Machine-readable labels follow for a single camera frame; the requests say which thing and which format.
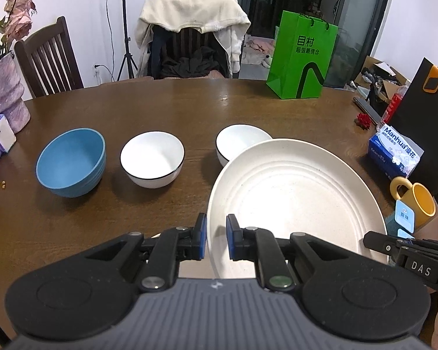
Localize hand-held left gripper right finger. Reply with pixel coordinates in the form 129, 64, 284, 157
225, 214, 354, 293

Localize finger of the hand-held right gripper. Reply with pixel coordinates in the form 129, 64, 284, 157
362, 230, 400, 255

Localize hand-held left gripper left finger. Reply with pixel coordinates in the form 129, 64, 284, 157
80, 212, 208, 293

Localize white bowl with black rim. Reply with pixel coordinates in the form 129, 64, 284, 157
120, 132, 185, 189
215, 124, 274, 166

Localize blue bowl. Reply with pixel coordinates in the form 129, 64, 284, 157
36, 128, 106, 198

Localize tan cardboard box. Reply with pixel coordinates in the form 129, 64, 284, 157
414, 204, 438, 241

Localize yellow mug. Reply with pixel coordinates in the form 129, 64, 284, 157
390, 176, 437, 231

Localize blue tissue pack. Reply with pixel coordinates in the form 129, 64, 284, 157
368, 123, 425, 180

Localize black paper bag orange mark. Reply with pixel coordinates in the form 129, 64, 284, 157
389, 57, 438, 197

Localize dark flat case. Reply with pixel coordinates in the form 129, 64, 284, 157
353, 97, 382, 124

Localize red labelled plastic bottle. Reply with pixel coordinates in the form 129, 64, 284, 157
381, 85, 409, 125

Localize open cardboard box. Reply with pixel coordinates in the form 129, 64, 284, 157
352, 55, 411, 104

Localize dark crumpled clothing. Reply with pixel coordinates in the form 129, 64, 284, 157
160, 45, 227, 79

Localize green paper bag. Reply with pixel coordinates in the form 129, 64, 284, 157
266, 10, 339, 100

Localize navy hanging garment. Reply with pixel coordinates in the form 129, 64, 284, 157
148, 25, 165, 77

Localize dark wooden chair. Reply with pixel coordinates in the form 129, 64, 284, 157
14, 16, 84, 99
157, 27, 227, 79

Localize pink blanket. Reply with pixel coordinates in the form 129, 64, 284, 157
246, 37, 276, 55

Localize black light stand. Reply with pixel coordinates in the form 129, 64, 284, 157
116, 0, 139, 80

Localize purple tissue box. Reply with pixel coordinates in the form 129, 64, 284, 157
0, 114, 17, 153

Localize cream sweater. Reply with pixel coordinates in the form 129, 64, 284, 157
136, 0, 252, 77

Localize pink textured vase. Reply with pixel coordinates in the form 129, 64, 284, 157
0, 52, 32, 134

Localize dried pink roses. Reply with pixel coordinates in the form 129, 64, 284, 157
0, 0, 55, 62

